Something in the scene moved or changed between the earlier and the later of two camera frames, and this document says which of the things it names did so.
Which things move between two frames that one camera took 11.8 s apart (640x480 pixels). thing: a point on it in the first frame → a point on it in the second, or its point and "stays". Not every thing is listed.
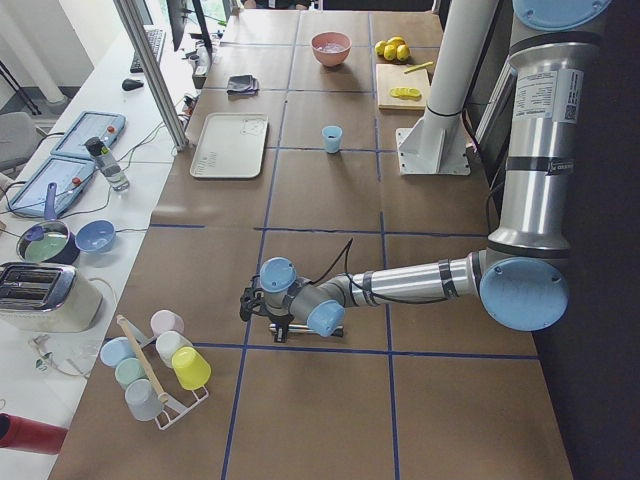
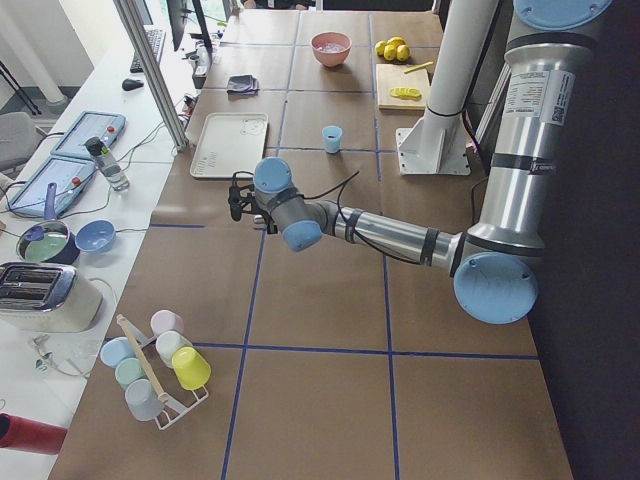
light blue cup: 332,138 stays
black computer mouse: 130,84 stays
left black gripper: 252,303 → 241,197
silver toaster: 46,297 stays
